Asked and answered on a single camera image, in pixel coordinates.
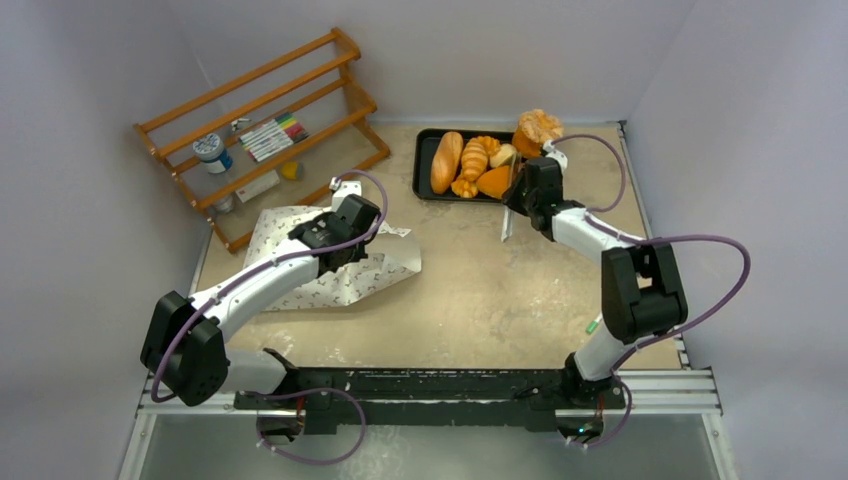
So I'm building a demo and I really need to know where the round fake bread roll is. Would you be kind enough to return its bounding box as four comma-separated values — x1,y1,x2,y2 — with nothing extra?
476,164,512,200

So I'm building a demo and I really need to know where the seeded fake bread bun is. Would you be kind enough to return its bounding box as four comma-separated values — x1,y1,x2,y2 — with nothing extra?
489,143,519,169

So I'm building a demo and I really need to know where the patterned white paper bag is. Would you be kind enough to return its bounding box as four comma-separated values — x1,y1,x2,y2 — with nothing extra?
243,206,422,312

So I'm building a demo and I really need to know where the fake muffin orange cup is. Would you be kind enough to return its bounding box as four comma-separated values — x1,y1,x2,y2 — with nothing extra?
511,109,564,158

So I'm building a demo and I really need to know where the fake croissant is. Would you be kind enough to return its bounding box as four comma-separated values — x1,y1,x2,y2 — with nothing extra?
460,137,489,182

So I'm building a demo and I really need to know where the braided fake bread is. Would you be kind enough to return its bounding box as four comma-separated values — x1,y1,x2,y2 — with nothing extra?
451,136,501,198

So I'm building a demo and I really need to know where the long fake bread loaf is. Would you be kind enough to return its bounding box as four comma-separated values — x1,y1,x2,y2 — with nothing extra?
430,131,464,194

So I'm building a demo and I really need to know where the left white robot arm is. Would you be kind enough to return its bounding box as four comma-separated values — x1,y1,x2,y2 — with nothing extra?
140,194,385,409

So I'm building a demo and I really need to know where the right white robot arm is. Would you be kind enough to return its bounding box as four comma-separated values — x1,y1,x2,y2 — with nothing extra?
503,157,688,407

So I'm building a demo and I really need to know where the yellow grey eraser block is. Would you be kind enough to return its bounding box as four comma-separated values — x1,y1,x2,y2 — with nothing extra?
280,161,304,181

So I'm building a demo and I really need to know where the small white box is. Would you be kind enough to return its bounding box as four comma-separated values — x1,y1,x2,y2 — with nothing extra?
235,170,280,203

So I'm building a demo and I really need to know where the pack of coloured markers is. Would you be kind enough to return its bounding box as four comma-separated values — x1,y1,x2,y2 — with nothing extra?
238,112,309,163

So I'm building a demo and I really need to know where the green cap white marker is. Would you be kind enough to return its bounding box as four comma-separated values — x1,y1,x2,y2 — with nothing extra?
585,314,603,335

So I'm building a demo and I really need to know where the blue lid jar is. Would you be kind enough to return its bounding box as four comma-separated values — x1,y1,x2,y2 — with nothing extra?
192,133,233,175

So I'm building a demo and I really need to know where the orange wooden rack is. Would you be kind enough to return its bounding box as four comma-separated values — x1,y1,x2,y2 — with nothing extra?
133,27,391,254

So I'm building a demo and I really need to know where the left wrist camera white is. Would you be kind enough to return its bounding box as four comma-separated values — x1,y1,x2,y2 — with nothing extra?
329,177,362,211

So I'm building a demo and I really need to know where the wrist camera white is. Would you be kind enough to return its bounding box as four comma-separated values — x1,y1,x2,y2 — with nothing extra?
329,177,362,211
541,140,569,175

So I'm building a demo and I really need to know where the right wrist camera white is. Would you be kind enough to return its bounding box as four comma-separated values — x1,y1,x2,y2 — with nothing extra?
541,140,569,175

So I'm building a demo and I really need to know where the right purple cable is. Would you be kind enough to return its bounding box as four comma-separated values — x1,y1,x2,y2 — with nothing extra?
549,133,753,372

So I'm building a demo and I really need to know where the purple cable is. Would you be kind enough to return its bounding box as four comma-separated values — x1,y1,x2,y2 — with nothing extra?
149,169,390,405
549,133,753,372

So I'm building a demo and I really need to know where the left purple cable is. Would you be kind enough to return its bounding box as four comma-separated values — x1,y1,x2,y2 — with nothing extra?
149,169,390,405

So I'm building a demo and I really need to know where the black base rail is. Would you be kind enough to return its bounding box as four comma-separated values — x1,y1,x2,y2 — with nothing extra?
234,357,627,438

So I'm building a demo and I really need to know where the aluminium frame rail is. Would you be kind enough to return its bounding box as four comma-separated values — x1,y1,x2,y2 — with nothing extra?
136,370,723,417

